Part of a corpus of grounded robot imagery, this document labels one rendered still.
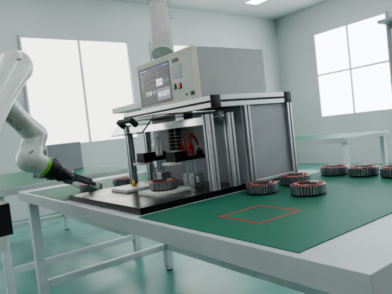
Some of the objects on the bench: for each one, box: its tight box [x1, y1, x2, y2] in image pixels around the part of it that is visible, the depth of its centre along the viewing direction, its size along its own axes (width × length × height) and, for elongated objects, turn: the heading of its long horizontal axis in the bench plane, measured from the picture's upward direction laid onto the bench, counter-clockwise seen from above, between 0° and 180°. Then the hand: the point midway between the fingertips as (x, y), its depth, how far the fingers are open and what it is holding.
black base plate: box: [69, 180, 247, 215], centre depth 164 cm, size 47×64×2 cm
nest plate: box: [111, 183, 149, 193], centre depth 173 cm, size 15×15×1 cm
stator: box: [79, 181, 103, 192], centre depth 201 cm, size 11×11×4 cm
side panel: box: [242, 102, 298, 182], centre depth 161 cm, size 28×3×32 cm
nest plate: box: [138, 186, 191, 197], centre depth 154 cm, size 15×15×1 cm
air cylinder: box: [153, 171, 171, 180], centre depth 182 cm, size 5×8×6 cm
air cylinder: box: [183, 172, 204, 187], centre depth 162 cm, size 5×8×6 cm
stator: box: [246, 180, 278, 195], centre depth 141 cm, size 11×11×4 cm
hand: (89, 186), depth 201 cm, fingers open, 13 cm apart
